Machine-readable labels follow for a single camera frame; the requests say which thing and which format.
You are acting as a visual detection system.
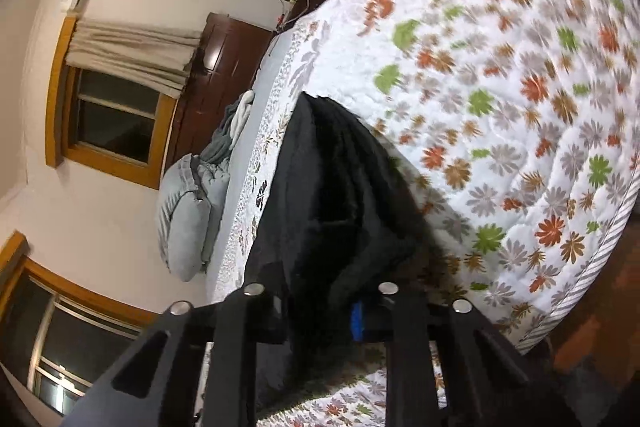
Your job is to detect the grey and white folded clothes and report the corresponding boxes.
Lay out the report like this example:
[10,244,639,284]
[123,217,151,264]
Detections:
[200,90,255,165]

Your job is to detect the grey pillow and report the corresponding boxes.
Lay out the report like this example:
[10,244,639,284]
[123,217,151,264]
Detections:
[156,154,230,282]

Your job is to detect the wooden framed window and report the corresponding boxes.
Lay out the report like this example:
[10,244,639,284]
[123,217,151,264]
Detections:
[1,231,156,425]
[44,15,177,188]

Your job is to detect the grey bed sheet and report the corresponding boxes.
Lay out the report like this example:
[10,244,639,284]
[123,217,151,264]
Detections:
[206,29,302,303]

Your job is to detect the dark wooden headboard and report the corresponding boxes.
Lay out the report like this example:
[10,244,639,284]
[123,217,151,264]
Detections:
[165,13,273,167]

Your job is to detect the beige curtain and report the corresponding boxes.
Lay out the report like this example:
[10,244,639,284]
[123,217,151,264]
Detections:
[65,18,202,100]

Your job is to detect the white floral quilt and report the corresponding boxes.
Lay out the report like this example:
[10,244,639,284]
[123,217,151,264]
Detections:
[192,0,640,427]

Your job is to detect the black pants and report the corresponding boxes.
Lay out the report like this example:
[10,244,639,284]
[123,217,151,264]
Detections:
[244,93,435,412]

